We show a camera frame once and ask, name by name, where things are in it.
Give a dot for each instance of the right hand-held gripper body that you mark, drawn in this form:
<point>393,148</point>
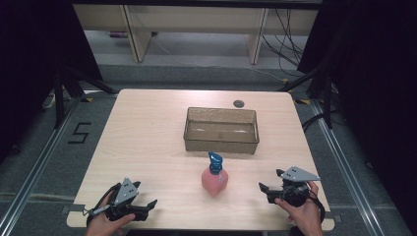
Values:
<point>298,175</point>

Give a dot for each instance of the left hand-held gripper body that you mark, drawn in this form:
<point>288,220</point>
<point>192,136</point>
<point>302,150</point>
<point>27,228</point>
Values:
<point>126,193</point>

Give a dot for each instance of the pink spray bottle blue top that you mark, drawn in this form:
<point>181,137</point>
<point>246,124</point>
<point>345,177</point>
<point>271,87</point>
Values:
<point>214,182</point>

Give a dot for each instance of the clear brown plastic box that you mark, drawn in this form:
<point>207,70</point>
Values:
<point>221,144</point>

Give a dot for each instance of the person's left hand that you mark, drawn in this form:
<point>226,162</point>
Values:
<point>101,224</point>

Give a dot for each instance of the person's right hand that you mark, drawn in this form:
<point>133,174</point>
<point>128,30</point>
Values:
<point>306,218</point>

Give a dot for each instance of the person's dark clothing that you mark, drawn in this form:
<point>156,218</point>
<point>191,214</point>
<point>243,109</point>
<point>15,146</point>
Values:
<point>196,233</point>

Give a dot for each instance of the round dark table grommet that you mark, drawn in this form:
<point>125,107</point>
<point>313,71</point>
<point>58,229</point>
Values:
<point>238,104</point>

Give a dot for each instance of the black metal stand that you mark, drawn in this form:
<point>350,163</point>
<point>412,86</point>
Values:
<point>327,98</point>
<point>59,98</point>

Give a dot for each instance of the black curtain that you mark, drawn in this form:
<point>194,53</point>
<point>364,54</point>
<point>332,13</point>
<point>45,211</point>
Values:
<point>377,82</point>
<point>32,65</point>

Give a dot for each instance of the small purple item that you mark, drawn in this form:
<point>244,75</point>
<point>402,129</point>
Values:
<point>118,34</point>

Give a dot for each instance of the beige wooden desk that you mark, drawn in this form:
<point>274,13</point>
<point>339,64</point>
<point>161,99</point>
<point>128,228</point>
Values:
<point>196,19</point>

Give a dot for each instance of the aluminium floor rail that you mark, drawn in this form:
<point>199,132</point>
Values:
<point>36,164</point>
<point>344,154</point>

